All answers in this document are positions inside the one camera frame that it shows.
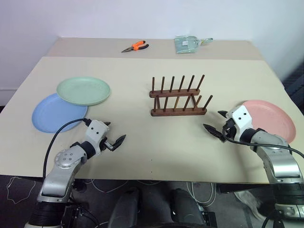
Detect orange handled pliers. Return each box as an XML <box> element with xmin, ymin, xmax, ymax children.
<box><xmin>121</xmin><ymin>40</ymin><xmax>150</xmax><ymax>53</ymax></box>

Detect green plate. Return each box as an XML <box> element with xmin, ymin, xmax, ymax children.
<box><xmin>56</xmin><ymin>76</ymin><xmax>112</xmax><ymax>106</ymax></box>

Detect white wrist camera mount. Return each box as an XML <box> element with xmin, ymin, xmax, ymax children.
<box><xmin>231</xmin><ymin>105</ymin><xmax>253</xmax><ymax>141</ymax></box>
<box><xmin>85</xmin><ymin>119</ymin><xmax>110</xmax><ymax>154</ymax></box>

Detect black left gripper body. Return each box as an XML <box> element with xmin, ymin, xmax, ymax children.
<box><xmin>96</xmin><ymin>132</ymin><xmax>115</xmax><ymax>155</ymax></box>

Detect dark rounded robot leg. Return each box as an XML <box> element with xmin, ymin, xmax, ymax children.
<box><xmin>108</xmin><ymin>187</ymin><xmax>141</xmax><ymax>228</ymax></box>
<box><xmin>169</xmin><ymin>187</ymin><xmax>207</xmax><ymax>228</ymax></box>

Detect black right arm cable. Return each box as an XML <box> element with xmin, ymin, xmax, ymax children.
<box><xmin>222</xmin><ymin>125</ymin><xmax>304</xmax><ymax>158</ymax></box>

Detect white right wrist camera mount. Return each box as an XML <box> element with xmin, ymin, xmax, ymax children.
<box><xmin>231</xmin><ymin>105</ymin><xmax>253</xmax><ymax>141</ymax></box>

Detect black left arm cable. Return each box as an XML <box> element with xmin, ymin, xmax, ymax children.
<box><xmin>42</xmin><ymin>118</ymin><xmax>92</xmax><ymax>179</ymax></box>

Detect wooden dish rack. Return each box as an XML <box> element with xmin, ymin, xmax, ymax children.
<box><xmin>149</xmin><ymin>74</ymin><xmax>213</xmax><ymax>117</ymax></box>

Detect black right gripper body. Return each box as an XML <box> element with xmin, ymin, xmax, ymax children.
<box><xmin>222</xmin><ymin>117</ymin><xmax>238</xmax><ymax>142</ymax></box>

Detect blue plate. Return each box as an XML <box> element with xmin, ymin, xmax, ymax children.
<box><xmin>31</xmin><ymin>93</ymin><xmax>89</xmax><ymax>134</ymax></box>

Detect clear plastic bag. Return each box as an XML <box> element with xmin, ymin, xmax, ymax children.
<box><xmin>174</xmin><ymin>35</ymin><xmax>214</xmax><ymax>55</ymax></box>

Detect pink red plate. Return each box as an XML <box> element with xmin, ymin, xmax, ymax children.
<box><xmin>239</xmin><ymin>99</ymin><xmax>296</xmax><ymax>144</ymax></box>

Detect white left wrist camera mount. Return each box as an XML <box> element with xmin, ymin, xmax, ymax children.
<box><xmin>85</xmin><ymin>119</ymin><xmax>110</xmax><ymax>154</ymax></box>

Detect white floor cable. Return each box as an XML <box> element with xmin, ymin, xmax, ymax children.
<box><xmin>5</xmin><ymin>176</ymin><xmax>37</xmax><ymax>204</ymax></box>
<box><xmin>186</xmin><ymin>181</ymin><xmax>217</xmax><ymax>206</ymax></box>

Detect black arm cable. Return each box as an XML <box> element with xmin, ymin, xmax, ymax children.
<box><xmin>222</xmin><ymin>125</ymin><xmax>304</xmax><ymax>158</ymax></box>
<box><xmin>42</xmin><ymin>118</ymin><xmax>92</xmax><ymax>179</ymax></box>

